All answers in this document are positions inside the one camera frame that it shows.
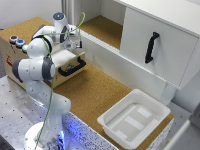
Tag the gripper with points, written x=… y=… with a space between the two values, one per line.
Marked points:
x=72 y=41

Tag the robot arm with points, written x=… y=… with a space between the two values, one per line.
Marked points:
x=33 y=68

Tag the wooden drawer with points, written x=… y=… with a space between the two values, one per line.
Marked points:
x=66 y=58

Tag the white cabinet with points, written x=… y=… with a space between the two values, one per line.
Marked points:
x=110 y=63

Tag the green button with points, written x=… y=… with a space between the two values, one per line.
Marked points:
x=24 y=48

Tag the blue button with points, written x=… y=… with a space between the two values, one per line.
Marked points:
x=20 y=42

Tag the red button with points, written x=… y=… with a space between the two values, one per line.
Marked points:
x=13 y=38

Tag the white sliding door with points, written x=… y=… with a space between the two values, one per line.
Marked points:
x=173 y=50

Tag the white plastic box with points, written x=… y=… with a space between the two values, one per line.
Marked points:
x=133 y=123

